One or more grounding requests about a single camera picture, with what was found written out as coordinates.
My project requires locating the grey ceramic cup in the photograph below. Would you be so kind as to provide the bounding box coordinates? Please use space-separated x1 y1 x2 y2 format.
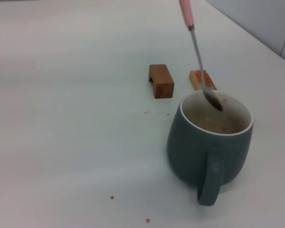
166 92 255 207

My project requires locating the pink handled metal spoon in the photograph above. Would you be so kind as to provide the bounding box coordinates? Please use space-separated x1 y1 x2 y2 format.
179 0 224 112

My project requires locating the dark arched wooden block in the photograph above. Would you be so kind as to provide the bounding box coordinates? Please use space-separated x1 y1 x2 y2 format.
149 64 175 99

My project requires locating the light stained wooden block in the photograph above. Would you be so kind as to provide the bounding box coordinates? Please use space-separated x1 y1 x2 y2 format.
189 69 218 92

